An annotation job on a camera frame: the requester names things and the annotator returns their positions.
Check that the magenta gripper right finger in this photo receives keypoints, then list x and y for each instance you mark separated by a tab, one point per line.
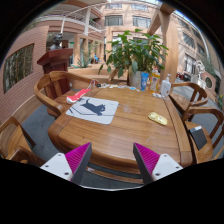
153	166

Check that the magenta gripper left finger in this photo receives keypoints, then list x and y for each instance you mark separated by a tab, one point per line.
70	166

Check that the yellow computer mouse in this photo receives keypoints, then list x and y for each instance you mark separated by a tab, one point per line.
157	118

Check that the grey cat mouse pad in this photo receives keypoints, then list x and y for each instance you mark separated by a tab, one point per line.
94	109

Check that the black notebook on chair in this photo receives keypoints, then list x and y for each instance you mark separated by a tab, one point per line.
198	136

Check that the wooden armchair near left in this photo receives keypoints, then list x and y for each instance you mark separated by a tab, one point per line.
16	143

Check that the wooden armchair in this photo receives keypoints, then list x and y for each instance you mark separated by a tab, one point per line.
215	139
55	107
16	143
198	97

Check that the wooden table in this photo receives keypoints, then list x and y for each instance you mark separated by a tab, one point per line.
112	145

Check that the red and white object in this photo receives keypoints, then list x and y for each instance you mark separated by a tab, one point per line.
77	96

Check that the wooden armchair near right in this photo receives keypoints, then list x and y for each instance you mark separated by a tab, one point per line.
215	139

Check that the wooden armchair far right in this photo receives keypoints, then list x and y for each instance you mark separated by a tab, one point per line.
198	97

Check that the clear pump bottle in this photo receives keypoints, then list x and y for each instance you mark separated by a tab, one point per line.
165	87

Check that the wooden armchair far left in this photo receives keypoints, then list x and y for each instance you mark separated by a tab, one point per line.
55	107

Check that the yellow bottle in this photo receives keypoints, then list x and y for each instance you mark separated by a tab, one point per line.
154	81

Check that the blue tube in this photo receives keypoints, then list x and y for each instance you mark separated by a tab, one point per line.
144	79

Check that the green potted plant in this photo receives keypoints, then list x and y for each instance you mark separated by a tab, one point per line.
131	55

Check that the dark bust statue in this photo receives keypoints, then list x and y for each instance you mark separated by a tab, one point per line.
57	39

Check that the wooden pillar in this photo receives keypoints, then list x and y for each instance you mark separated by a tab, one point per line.
162	17

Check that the dark red wooden pedestal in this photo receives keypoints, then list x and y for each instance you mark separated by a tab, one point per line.
54	60

